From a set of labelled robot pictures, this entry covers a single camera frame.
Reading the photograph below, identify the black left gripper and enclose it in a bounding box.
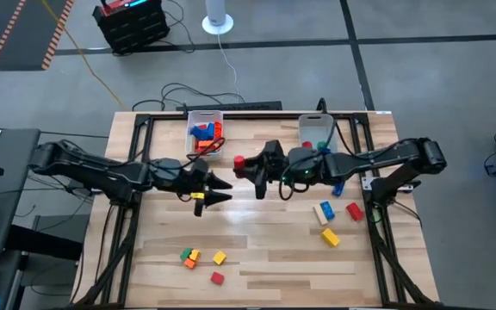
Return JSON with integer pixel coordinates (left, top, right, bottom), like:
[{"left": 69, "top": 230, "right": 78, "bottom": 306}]
[{"left": 149, "top": 157, "right": 234, "bottom": 218}]

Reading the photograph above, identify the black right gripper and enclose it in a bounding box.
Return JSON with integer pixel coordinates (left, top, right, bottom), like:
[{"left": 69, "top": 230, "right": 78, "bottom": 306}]
[{"left": 233, "top": 140, "right": 325, "bottom": 200}]

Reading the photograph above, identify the dark under-desk shelf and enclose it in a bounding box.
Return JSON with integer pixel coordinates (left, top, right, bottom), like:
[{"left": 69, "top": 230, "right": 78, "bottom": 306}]
[{"left": 4, "top": 214, "right": 90, "bottom": 262}]

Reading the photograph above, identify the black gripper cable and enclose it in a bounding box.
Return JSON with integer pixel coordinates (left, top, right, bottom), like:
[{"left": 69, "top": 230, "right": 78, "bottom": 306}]
[
  {"left": 278, "top": 122, "right": 404, "bottom": 202},
  {"left": 177, "top": 136, "right": 227, "bottom": 203}
]

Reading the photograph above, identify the dark grey side desk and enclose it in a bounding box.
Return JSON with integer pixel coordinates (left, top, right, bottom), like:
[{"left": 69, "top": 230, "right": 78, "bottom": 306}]
[{"left": 0, "top": 127, "right": 41, "bottom": 259}]

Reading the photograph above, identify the blue stud brick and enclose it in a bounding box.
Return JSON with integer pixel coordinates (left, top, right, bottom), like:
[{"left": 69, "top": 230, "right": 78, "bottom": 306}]
[{"left": 319, "top": 200, "right": 337, "bottom": 221}]

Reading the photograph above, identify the pale wood block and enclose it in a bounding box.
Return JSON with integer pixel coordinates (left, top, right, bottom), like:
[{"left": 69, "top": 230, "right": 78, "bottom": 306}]
[{"left": 313, "top": 204, "right": 329, "bottom": 226}]

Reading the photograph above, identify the white floor cable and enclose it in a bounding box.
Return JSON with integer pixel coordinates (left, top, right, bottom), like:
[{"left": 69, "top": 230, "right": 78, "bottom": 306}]
[{"left": 216, "top": 33, "right": 244, "bottom": 102}]

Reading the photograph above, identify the red rectangular block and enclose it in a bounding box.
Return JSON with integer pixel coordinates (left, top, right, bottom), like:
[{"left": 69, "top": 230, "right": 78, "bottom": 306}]
[{"left": 345, "top": 201, "right": 365, "bottom": 222}]

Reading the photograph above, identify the white plastic handle bin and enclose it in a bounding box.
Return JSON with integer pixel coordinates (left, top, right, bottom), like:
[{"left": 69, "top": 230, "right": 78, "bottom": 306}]
[{"left": 186, "top": 109, "right": 226, "bottom": 161}]

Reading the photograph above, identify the black power strip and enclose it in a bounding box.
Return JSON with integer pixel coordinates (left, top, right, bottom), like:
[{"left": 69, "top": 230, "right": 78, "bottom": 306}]
[{"left": 175, "top": 101, "right": 283, "bottom": 112}]

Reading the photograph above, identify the clear grey plastic bin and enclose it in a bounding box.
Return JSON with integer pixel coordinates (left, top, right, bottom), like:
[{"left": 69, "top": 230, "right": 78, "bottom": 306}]
[{"left": 298, "top": 113, "right": 338, "bottom": 156}]

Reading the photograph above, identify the blue large brick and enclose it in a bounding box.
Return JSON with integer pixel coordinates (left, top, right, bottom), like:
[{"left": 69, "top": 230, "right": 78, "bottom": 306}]
[{"left": 189, "top": 122, "right": 216, "bottom": 141}]

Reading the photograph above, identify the black floor cable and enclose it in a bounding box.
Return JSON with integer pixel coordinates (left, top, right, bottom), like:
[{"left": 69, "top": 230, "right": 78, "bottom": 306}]
[{"left": 131, "top": 82, "right": 247, "bottom": 114}]

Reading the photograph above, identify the black aluminium table frame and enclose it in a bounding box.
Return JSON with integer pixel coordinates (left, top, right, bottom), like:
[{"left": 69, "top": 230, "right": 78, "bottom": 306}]
[{"left": 69, "top": 110, "right": 441, "bottom": 310}]

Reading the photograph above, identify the yellow cable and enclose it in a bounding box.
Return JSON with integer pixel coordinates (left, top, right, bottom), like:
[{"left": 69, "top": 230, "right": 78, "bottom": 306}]
[{"left": 40, "top": 0, "right": 127, "bottom": 109}]

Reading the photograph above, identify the white round-base stand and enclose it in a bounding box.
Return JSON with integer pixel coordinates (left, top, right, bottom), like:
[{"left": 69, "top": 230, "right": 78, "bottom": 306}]
[{"left": 201, "top": 0, "right": 235, "bottom": 36}]

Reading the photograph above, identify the yellow long block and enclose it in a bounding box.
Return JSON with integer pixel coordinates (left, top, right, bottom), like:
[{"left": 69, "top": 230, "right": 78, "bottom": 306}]
[{"left": 320, "top": 227, "right": 342, "bottom": 248}]

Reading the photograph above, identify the black stacked crate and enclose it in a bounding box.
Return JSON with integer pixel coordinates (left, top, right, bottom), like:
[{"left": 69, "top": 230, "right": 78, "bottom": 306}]
[{"left": 91, "top": 0, "right": 171, "bottom": 56}]

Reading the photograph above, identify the red black device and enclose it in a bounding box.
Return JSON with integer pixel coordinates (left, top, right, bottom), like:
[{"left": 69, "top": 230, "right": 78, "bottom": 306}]
[{"left": 100, "top": 0, "right": 151, "bottom": 17}]

